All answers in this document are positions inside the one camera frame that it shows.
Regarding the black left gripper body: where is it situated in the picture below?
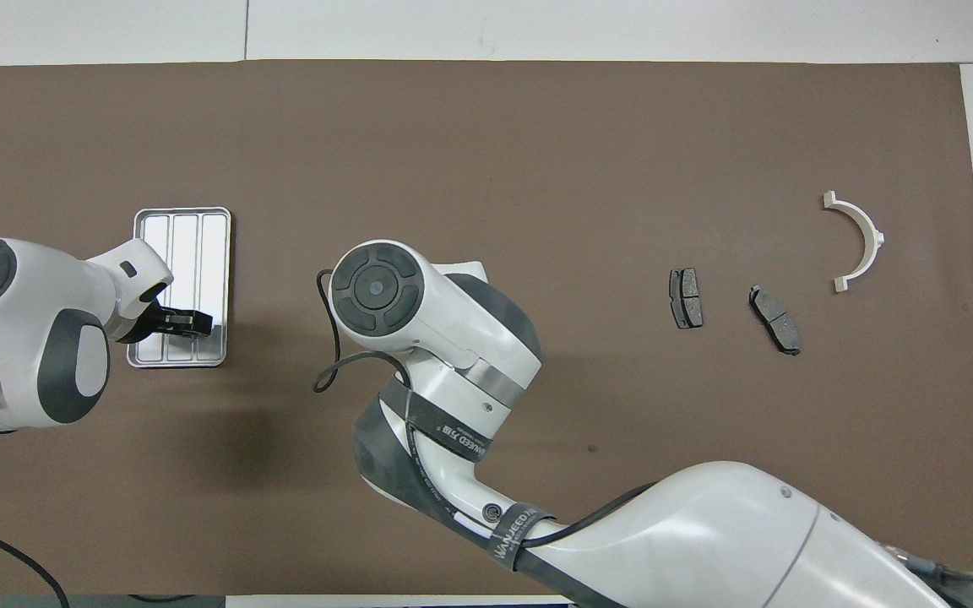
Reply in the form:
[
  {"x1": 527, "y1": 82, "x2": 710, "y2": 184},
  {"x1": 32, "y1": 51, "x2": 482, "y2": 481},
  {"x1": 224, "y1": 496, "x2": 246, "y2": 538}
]
[{"x1": 119, "y1": 290, "x2": 173, "y2": 345}]

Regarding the silver metal tray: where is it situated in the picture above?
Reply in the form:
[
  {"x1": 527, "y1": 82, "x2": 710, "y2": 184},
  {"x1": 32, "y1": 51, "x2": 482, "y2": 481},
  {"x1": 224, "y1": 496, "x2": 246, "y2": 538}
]
[{"x1": 126, "y1": 207, "x2": 232, "y2": 369}]

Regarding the brown table mat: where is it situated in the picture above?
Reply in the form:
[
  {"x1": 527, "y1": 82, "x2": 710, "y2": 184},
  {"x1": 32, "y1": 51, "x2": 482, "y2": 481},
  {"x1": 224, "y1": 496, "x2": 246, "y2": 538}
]
[{"x1": 0, "y1": 59, "x2": 973, "y2": 596}]

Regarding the short dark grey brake pad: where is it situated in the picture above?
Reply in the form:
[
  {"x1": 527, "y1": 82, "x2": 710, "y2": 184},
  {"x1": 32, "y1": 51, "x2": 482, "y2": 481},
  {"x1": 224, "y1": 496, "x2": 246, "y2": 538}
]
[{"x1": 669, "y1": 268, "x2": 704, "y2": 330}]

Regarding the long dark grey brake pad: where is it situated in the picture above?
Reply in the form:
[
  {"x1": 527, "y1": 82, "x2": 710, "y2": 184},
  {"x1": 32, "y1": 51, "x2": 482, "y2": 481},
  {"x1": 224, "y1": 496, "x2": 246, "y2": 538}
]
[{"x1": 748, "y1": 285, "x2": 802, "y2": 356}]

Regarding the white semicircular plastic bracket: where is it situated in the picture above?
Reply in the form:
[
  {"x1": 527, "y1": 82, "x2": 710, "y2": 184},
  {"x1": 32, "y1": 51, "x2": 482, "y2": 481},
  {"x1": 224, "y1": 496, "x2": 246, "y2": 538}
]
[{"x1": 823, "y1": 191, "x2": 886, "y2": 294}]

